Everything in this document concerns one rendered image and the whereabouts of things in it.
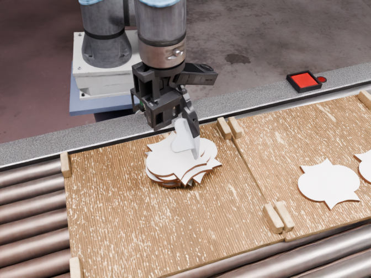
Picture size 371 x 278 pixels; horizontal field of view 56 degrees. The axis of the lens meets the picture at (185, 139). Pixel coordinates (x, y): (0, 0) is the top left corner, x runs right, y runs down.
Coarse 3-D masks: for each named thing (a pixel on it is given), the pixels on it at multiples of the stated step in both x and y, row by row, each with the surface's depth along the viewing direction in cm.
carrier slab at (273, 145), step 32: (352, 96) 99; (256, 128) 90; (288, 128) 90; (320, 128) 90; (352, 128) 90; (256, 160) 83; (288, 160) 83; (320, 160) 83; (352, 160) 83; (288, 192) 77; (320, 224) 71
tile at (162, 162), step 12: (156, 144) 79; (168, 144) 79; (204, 144) 79; (156, 156) 76; (168, 156) 76; (180, 156) 76; (192, 156) 76; (156, 168) 74; (168, 168) 74; (180, 168) 74; (192, 168) 75; (180, 180) 72
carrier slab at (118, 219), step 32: (96, 160) 83; (128, 160) 83; (224, 160) 83; (96, 192) 77; (128, 192) 77; (160, 192) 77; (192, 192) 77; (224, 192) 77; (256, 192) 77; (96, 224) 71; (128, 224) 71; (160, 224) 71; (192, 224) 71; (224, 224) 71; (256, 224) 71; (96, 256) 67; (128, 256) 67; (160, 256) 67; (192, 256) 67; (224, 256) 67
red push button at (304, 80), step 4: (292, 76) 107; (296, 76) 107; (300, 76) 107; (304, 76) 107; (308, 76) 107; (296, 80) 105; (300, 80) 105; (304, 80) 105; (308, 80) 105; (312, 80) 105; (300, 84) 104; (304, 84) 104; (308, 84) 104; (312, 84) 104
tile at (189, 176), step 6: (210, 150) 79; (204, 156) 78; (210, 156) 78; (198, 168) 75; (204, 168) 75; (210, 168) 75; (186, 174) 74; (192, 174) 74; (162, 180) 74; (168, 180) 73; (174, 180) 74; (186, 180) 73
